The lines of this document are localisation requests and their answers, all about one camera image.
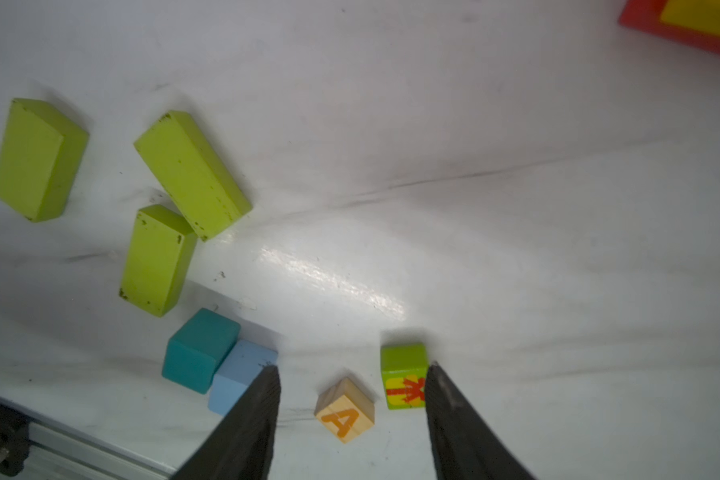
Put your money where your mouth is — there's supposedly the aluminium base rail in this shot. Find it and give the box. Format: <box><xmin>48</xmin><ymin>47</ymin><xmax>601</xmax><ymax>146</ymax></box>
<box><xmin>0</xmin><ymin>398</ymin><xmax>174</xmax><ymax>479</ymax></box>

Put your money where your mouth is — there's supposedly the wood cube letter A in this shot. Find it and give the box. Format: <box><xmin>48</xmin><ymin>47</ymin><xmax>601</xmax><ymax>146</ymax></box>
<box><xmin>314</xmin><ymin>377</ymin><xmax>375</xmax><ymax>444</ymax></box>

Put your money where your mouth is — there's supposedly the green block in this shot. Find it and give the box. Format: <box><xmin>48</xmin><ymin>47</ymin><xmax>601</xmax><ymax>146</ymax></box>
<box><xmin>0</xmin><ymin>98</ymin><xmax>89</xmax><ymax>222</ymax></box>
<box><xmin>119</xmin><ymin>205</ymin><xmax>197</xmax><ymax>317</ymax></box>
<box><xmin>134</xmin><ymin>110</ymin><xmax>252</xmax><ymax>241</ymax></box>

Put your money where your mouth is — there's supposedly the red wood block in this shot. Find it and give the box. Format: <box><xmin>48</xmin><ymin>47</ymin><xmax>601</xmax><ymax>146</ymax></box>
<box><xmin>618</xmin><ymin>0</ymin><xmax>720</xmax><ymax>56</ymax></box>

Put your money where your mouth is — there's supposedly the teal cube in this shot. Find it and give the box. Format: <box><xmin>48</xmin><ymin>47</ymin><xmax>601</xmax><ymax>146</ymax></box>
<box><xmin>162</xmin><ymin>308</ymin><xmax>241</xmax><ymax>394</ymax></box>

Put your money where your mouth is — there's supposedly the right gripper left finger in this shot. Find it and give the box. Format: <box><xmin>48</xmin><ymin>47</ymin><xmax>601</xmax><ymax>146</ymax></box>
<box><xmin>172</xmin><ymin>365</ymin><xmax>281</xmax><ymax>480</ymax></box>

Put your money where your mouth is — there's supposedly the green cube red print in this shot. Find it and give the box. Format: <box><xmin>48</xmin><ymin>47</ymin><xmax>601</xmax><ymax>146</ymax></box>
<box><xmin>380</xmin><ymin>343</ymin><xmax>429</xmax><ymax>410</ymax></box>

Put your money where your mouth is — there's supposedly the light blue cube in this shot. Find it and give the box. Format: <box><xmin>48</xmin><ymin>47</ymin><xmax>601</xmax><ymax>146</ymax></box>
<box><xmin>208</xmin><ymin>340</ymin><xmax>278</xmax><ymax>416</ymax></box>

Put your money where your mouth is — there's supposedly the yellow wood block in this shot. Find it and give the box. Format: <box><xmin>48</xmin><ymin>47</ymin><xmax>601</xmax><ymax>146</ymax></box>
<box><xmin>660</xmin><ymin>0</ymin><xmax>720</xmax><ymax>37</ymax></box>

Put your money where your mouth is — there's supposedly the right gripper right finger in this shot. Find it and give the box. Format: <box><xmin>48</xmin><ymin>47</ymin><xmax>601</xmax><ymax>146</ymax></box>
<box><xmin>425</xmin><ymin>363</ymin><xmax>534</xmax><ymax>480</ymax></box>

